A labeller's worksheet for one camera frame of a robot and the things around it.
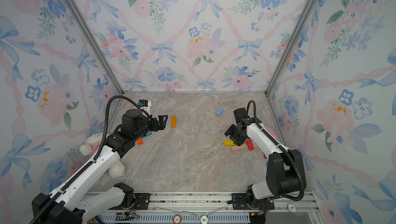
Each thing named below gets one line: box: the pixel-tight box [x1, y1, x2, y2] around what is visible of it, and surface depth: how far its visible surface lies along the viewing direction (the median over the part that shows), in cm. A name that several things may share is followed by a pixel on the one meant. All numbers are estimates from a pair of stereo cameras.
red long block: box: [245, 139, 255, 151], surface depth 94 cm
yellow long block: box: [223, 140, 237, 147], surface depth 95 cm
